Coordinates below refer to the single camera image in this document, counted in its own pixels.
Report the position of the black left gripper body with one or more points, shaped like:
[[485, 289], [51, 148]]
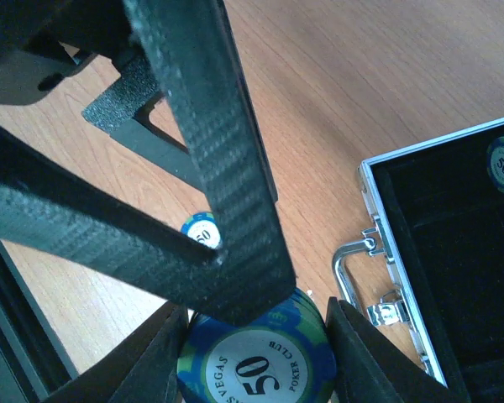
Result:
[[44, 42]]

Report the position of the aluminium poker case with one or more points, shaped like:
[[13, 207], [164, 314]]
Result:
[[429, 273]]

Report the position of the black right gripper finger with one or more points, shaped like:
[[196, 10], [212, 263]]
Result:
[[46, 207], [142, 368], [191, 51], [370, 368]]

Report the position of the black aluminium frame rail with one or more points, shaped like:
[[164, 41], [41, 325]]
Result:
[[33, 361]]

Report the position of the blue white poker chip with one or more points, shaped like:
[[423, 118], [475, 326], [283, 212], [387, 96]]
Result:
[[282, 356], [201, 227]]

